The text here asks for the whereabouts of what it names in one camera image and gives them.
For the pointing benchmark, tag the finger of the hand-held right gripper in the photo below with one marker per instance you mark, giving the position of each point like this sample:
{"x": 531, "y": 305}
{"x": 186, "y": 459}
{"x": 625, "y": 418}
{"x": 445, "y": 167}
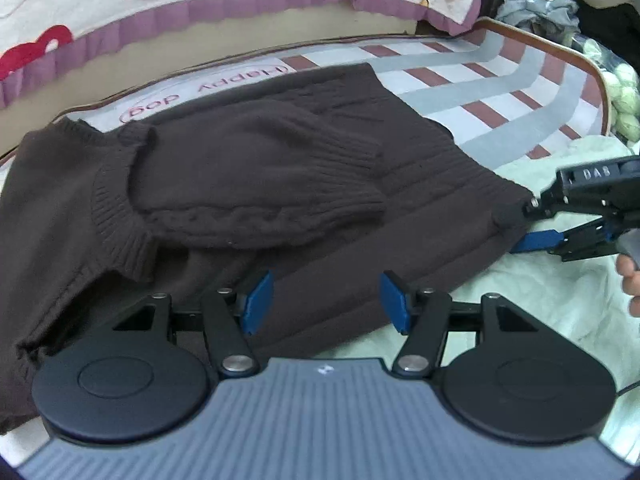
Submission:
{"x": 537, "y": 241}
{"x": 542, "y": 205}

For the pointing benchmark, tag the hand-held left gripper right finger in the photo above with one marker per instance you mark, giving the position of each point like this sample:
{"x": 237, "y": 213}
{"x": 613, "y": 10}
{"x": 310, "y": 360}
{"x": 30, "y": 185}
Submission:
{"x": 395, "y": 302}

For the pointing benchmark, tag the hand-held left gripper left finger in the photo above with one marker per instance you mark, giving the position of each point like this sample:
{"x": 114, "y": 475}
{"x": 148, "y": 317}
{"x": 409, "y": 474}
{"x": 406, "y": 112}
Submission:
{"x": 257, "y": 302}

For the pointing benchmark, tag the dark brown knit sweater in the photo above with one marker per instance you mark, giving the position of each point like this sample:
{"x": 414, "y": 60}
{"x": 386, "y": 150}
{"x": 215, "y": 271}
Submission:
{"x": 250, "y": 160}

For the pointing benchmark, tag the pile of assorted clothes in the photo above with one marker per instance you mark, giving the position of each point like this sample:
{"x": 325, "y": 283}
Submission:
{"x": 540, "y": 7}

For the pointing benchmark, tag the person's right hand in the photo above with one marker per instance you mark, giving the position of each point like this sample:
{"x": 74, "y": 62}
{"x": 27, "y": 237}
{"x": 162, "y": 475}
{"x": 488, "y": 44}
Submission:
{"x": 634, "y": 290}

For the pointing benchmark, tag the pale green cloth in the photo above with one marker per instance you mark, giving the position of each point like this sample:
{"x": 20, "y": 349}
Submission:
{"x": 550, "y": 310}

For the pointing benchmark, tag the bag of pale green balls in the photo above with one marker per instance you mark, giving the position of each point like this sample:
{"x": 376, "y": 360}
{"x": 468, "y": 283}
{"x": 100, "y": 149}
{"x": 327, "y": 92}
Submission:
{"x": 620, "y": 80}

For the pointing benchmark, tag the beige bed base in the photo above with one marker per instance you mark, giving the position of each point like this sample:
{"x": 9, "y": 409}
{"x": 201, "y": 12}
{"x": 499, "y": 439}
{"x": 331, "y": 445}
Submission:
{"x": 200, "y": 40}

